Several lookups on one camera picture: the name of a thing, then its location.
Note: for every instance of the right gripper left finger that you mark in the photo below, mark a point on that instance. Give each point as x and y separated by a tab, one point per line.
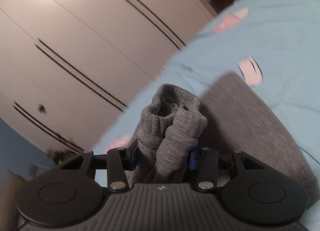
76	189

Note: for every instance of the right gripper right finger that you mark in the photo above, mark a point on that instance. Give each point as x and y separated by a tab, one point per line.
248	189

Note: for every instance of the grey knit pants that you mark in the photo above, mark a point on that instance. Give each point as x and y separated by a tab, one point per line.
228	117

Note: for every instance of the light blue mushroom bedsheet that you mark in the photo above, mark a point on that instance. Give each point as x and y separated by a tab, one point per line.
273	45

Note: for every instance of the white wardrobe with black handles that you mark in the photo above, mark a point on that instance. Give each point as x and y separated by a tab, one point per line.
69	68

